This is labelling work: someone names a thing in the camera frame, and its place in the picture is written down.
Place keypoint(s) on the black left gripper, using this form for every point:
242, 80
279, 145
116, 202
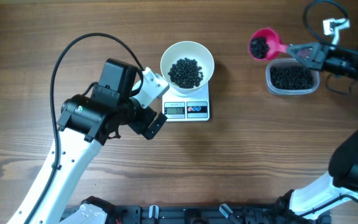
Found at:
140, 126

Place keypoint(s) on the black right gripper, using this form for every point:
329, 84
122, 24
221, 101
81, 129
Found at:
317, 60

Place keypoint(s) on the pink plastic measuring scoop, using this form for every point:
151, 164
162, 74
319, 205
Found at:
273, 40

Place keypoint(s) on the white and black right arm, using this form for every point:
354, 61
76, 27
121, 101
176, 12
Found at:
340, 183

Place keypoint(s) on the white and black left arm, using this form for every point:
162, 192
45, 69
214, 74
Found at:
122, 96

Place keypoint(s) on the white digital kitchen scale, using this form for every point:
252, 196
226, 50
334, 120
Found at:
180, 105

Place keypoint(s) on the black beans in scoop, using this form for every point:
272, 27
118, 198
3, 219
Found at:
259, 47

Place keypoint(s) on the black beans in bowl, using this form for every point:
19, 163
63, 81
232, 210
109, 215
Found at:
186, 73

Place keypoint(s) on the white bowl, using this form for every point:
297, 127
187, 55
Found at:
191, 50

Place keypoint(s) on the black beans in container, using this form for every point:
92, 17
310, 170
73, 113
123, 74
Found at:
291, 78

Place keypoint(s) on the clear plastic container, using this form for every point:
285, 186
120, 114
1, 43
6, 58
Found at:
288, 62

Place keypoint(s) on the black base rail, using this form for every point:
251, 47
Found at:
185, 215

